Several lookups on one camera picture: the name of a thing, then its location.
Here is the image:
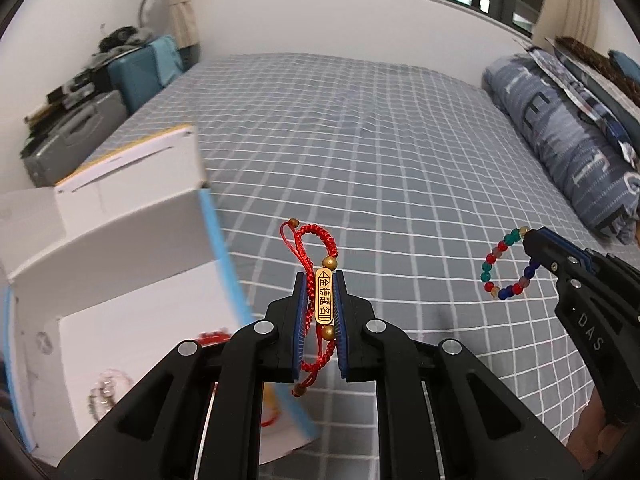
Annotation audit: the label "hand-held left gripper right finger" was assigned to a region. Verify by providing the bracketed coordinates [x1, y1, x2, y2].
[334, 271, 586, 480]

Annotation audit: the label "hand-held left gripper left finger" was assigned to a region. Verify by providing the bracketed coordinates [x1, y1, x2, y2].
[57, 272, 308, 480]

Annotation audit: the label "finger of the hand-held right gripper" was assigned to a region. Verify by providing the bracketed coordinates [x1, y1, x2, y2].
[522, 229, 577, 282]
[539, 226, 597, 273]

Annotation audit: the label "red cord bracelet gold plate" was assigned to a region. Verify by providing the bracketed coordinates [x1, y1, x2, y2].
[279, 217, 341, 397]

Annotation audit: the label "multicoloured bead bracelet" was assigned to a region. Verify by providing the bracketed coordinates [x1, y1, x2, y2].
[481, 226, 541, 300]

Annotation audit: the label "white cardboard box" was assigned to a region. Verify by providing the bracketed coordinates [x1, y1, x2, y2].
[0, 125, 321, 466]

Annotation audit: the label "person's right hand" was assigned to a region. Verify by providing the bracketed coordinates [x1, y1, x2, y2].
[565, 390, 636, 468]

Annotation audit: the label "blue grey pillow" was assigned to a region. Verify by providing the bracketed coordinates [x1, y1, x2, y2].
[482, 55, 640, 247]

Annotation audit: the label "printed pillow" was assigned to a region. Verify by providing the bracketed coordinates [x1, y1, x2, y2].
[525, 35, 640, 161]

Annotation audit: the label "bed with grey checked sheet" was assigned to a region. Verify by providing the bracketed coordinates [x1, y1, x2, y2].
[85, 52, 640, 480]

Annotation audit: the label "beige curtain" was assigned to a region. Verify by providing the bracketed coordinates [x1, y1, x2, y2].
[531, 0, 609, 52]
[162, 0, 202, 49]

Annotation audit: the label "grey suitcase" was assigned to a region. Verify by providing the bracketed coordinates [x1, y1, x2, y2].
[20, 91, 129, 188]

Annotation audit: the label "light blue towel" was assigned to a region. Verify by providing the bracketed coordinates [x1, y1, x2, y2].
[149, 36, 184, 87]

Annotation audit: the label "teal suitcase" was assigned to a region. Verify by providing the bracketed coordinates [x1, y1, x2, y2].
[107, 36, 184, 114]

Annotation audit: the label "black boxes on suitcase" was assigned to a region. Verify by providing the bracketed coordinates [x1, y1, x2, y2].
[25, 66, 112, 127]

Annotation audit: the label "dark clutter pile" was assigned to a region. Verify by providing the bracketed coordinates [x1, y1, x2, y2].
[96, 25, 152, 54]

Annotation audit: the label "wooden bead bracelet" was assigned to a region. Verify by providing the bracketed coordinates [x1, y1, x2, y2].
[86, 369, 130, 420]

